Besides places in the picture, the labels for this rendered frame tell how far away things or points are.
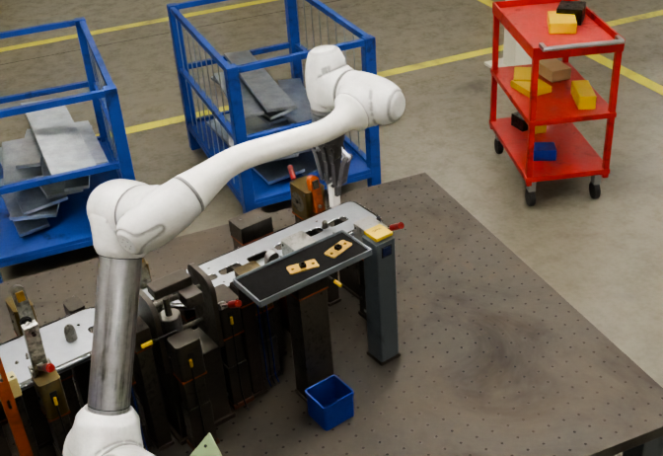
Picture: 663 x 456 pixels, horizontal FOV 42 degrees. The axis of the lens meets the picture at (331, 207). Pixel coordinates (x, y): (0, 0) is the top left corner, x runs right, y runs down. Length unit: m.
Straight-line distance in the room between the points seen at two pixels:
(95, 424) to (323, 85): 0.97
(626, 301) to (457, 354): 1.61
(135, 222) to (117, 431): 0.53
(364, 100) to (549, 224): 2.82
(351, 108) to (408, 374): 0.99
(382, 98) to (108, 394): 0.94
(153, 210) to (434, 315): 1.29
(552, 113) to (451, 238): 1.55
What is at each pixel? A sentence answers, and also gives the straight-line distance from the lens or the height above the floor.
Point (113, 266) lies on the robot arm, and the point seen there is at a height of 1.39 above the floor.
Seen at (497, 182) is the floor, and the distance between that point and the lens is 5.12.
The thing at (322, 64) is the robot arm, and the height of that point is 1.73.
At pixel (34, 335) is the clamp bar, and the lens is 2.28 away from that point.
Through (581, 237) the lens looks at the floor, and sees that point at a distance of 4.67.
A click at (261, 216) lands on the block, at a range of 2.88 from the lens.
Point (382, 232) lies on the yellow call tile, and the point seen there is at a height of 1.16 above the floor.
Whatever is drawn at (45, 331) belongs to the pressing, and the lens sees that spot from 2.62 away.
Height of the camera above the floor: 2.51
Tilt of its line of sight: 31 degrees down
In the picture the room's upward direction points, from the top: 4 degrees counter-clockwise
